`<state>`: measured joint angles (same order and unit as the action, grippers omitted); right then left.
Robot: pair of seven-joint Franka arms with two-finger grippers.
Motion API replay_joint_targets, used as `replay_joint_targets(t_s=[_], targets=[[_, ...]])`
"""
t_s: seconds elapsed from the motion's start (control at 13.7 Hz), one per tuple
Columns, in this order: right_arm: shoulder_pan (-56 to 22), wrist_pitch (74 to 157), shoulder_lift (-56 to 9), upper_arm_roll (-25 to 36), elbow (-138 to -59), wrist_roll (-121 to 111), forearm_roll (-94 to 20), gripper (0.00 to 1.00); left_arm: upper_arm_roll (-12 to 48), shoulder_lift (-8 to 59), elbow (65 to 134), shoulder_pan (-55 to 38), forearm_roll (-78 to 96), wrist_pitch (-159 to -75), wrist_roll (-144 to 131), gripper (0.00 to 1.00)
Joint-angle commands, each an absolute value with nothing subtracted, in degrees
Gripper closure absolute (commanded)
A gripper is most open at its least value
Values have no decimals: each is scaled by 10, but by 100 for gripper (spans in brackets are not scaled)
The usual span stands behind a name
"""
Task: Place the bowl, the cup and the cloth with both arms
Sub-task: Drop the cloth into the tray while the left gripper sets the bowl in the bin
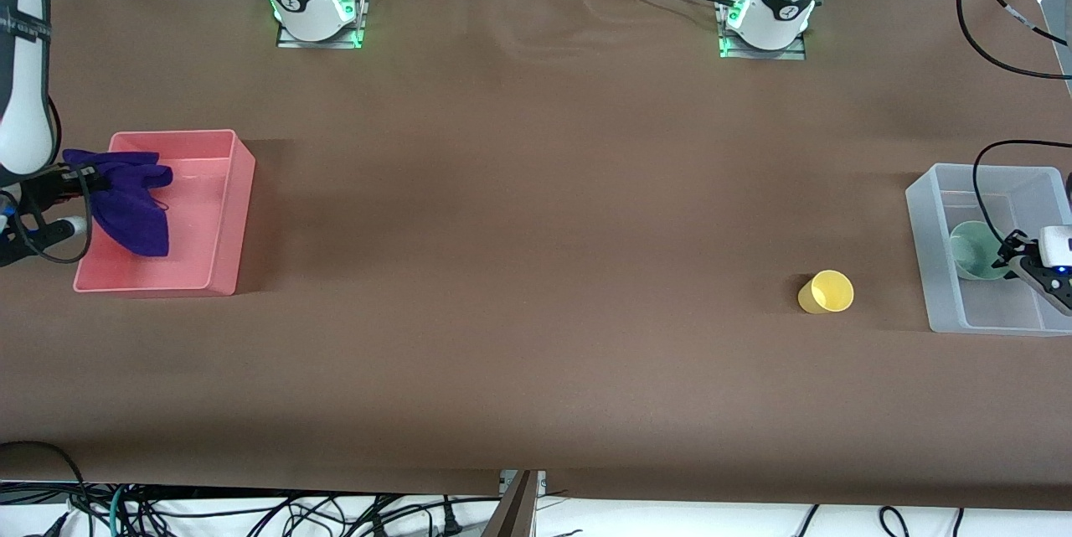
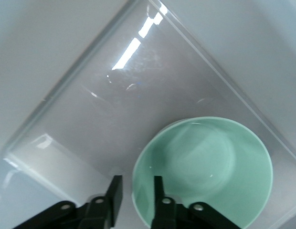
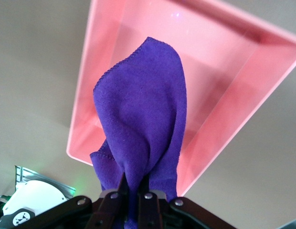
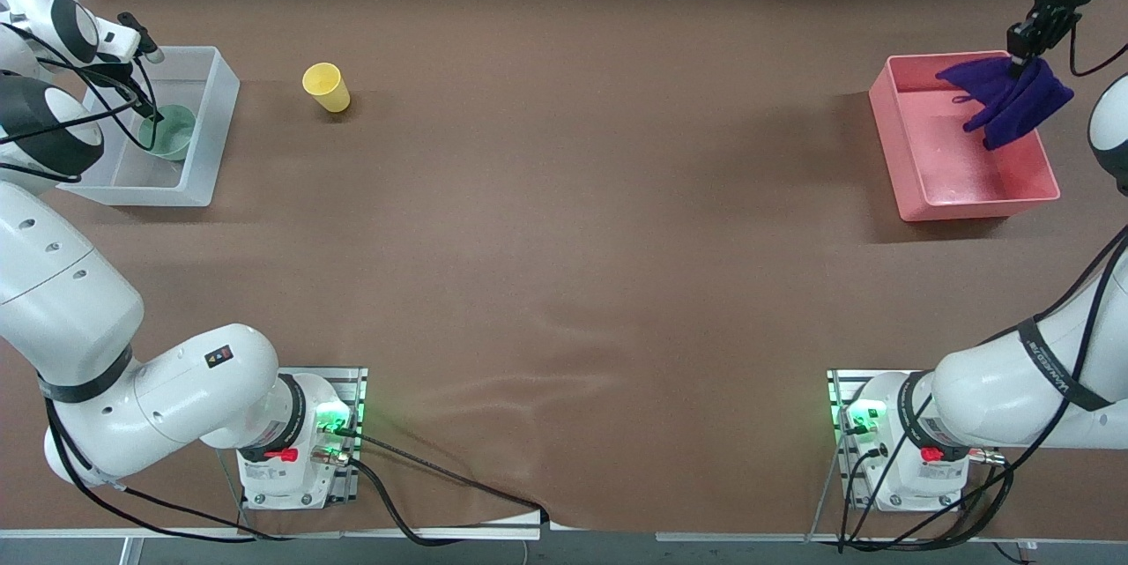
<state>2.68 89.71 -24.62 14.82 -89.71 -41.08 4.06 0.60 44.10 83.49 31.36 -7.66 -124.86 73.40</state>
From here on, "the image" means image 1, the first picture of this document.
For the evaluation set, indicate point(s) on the yellow cup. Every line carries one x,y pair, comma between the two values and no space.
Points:
829,294

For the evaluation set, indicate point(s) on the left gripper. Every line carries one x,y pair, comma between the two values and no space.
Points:
1017,245

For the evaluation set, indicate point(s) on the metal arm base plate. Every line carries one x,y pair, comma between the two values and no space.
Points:
289,41
796,52

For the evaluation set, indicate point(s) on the brown table cover sheet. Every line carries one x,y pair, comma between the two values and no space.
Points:
536,353

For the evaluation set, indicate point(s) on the pink plastic bin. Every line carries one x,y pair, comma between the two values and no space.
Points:
209,210

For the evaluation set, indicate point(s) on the green cup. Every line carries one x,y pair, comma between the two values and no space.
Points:
971,256

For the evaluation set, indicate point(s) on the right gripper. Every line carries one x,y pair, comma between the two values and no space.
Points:
52,183

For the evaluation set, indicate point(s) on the grey table leg beam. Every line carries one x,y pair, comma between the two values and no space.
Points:
512,516

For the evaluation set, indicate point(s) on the purple cloth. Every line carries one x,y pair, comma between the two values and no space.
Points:
134,214

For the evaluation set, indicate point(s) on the translucent white plastic bin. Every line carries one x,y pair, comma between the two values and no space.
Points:
938,210

